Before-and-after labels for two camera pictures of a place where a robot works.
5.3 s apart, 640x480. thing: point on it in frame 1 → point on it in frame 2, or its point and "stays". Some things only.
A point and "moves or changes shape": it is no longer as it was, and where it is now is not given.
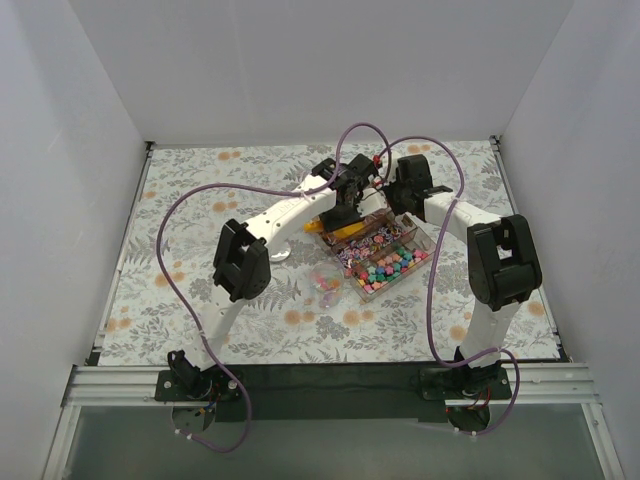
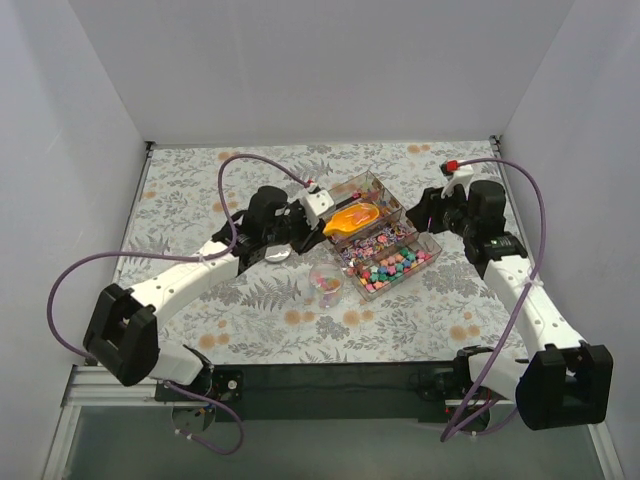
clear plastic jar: x=327 y=282 stays
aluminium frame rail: x=533 y=385 stays
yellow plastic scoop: x=340 y=232 moves or changes shape
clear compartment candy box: x=374 y=258 stays
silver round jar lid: x=279 y=252 stays
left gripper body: x=342 y=216 → x=305 y=236
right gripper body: x=395 y=193 → x=426 y=212
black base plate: x=389 y=392 stays
